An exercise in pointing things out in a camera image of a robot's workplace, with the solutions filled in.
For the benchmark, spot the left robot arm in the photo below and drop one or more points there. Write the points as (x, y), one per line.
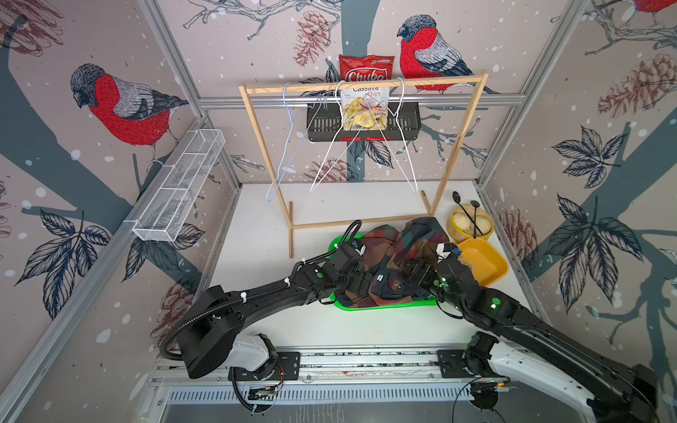
(206, 335)

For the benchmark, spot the black wall basket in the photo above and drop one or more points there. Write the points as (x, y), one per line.
(323, 122)

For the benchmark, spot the white wire hanger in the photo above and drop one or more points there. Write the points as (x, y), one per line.
(285, 166)

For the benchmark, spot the short black spoon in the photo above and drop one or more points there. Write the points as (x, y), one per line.
(475, 204)

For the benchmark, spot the long black spoon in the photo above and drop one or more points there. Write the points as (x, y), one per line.
(462, 218)

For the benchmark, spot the green perforated plastic tray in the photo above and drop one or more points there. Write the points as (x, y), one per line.
(413, 304)

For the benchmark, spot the yellow bamboo steamer basket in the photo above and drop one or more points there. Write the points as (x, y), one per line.
(485, 221)

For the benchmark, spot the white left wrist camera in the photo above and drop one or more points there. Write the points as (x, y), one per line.
(359, 247)

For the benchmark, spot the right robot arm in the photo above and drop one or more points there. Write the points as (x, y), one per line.
(515, 344)

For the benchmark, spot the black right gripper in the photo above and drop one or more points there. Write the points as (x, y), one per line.
(421, 267)

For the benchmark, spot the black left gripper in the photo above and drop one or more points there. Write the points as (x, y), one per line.
(359, 279)

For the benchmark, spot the wooden clothes rack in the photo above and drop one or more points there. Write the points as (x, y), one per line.
(479, 82)

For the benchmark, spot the red chips bag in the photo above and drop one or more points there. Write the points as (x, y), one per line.
(358, 111)

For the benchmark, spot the yellow plastic tray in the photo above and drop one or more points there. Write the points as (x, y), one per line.
(487, 264)

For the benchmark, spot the dark red plaid shirt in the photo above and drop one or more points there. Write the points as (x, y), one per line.
(387, 250)

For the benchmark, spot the white wire mesh basket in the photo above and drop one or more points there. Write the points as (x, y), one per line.
(163, 218)

